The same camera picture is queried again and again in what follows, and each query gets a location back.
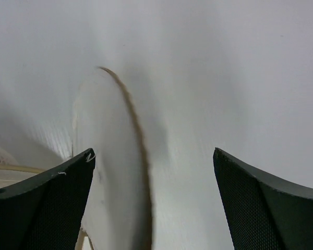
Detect round mesh laundry bag glasses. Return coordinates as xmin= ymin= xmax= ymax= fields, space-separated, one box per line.
xmin=0 ymin=67 xmax=153 ymax=249

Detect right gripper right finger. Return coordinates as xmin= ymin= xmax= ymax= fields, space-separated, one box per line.
xmin=213 ymin=148 xmax=313 ymax=249

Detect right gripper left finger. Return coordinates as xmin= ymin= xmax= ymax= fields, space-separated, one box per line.
xmin=0 ymin=148 xmax=95 ymax=250

